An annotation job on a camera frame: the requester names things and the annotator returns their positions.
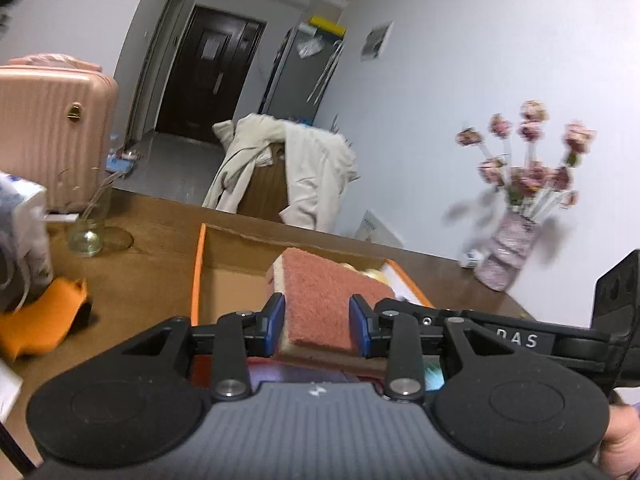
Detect pink marbled vase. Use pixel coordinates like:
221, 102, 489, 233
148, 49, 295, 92
473, 207, 542, 293

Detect person's right hand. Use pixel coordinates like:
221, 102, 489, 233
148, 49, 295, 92
600, 402, 640, 480

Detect yellow flat box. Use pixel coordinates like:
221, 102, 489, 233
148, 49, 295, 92
308, 15, 347, 39

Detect grey refrigerator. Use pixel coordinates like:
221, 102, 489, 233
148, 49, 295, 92
259, 25, 346, 127

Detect clear glass jar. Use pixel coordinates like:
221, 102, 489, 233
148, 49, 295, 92
66, 169, 114, 259

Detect cream jacket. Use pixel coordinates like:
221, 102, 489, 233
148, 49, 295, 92
202, 112, 288, 213

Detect white flat package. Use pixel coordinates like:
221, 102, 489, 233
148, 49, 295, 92
355, 210, 404, 249

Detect blue packet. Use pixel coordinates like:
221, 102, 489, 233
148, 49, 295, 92
105, 157, 136, 177

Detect pink dried rose bouquet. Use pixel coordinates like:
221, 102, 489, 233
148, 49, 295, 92
442, 100, 599, 222

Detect off-white coat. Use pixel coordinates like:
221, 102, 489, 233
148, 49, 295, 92
277, 120, 362, 234

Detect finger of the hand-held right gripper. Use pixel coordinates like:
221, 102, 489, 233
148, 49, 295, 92
375, 298, 493, 336

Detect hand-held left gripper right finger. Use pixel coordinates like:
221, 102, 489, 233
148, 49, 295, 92
349, 295, 522, 404

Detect red scouring sponge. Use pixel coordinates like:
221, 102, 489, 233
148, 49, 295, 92
265, 247, 397, 376

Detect white blue plastic package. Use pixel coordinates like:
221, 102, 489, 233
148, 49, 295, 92
0, 171, 54, 311

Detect red printed cardboard box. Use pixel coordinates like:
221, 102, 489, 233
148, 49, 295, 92
190, 222, 446, 393

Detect grey interior door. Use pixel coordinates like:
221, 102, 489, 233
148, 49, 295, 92
126, 0, 187, 147

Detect white paper sheet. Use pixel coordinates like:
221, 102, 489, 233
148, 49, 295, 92
0, 360, 24, 422

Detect orange fabric piece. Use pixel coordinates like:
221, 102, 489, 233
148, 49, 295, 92
0, 277, 94, 361

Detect yellow plush toy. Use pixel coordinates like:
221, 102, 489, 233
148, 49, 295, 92
344, 260, 389, 286

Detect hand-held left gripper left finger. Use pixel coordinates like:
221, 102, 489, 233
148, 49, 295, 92
119, 294, 287, 402

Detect white wall panel box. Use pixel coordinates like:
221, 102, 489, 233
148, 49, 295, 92
360, 21, 394, 63

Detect dark entrance door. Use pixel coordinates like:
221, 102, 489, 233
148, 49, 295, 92
156, 5, 267, 146

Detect pink ribbed suitcase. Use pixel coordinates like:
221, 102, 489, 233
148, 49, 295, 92
0, 52, 120, 213

